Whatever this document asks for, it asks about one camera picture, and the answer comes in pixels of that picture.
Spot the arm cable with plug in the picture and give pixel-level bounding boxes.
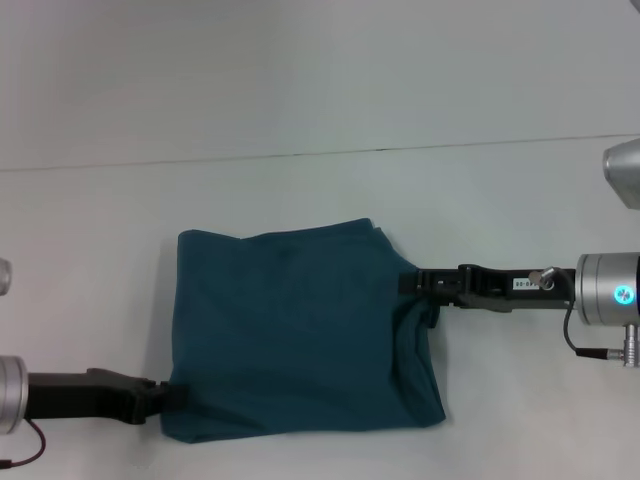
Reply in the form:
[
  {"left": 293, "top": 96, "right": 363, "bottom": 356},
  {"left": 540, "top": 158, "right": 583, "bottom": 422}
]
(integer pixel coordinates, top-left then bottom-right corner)
[
  {"left": 528, "top": 267, "right": 640, "bottom": 370},
  {"left": 0, "top": 418, "right": 48, "bottom": 469}
]

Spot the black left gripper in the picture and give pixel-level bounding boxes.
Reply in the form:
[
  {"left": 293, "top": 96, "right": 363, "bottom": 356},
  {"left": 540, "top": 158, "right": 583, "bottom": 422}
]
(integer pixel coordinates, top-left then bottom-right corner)
[{"left": 27, "top": 368, "right": 190, "bottom": 426}]

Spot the right arm cable with plug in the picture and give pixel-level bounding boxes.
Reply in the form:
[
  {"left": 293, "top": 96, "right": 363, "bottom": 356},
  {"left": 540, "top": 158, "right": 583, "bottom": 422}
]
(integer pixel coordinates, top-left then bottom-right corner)
[{"left": 528, "top": 267, "right": 640, "bottom": 370}]

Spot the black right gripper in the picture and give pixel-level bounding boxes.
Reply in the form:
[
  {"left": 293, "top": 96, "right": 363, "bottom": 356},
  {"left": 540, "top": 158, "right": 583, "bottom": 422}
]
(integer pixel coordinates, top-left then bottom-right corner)
[{"left": 398, "top": 263, "right": 579, "bottom": 314}]

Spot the teal t-shirt with FREE print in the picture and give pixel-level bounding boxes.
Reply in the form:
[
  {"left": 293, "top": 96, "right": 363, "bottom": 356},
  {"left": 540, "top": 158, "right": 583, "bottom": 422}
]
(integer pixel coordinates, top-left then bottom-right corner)
[{"left": 159, "top": 217, "right": 447, "bottom": 445}]

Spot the left arm cable with plug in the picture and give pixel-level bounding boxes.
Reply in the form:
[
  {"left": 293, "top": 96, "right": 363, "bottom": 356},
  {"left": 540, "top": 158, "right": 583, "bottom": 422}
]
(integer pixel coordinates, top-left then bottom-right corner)
[{"left": 0, "top": 418, "right": 48, "bottom": 469}]

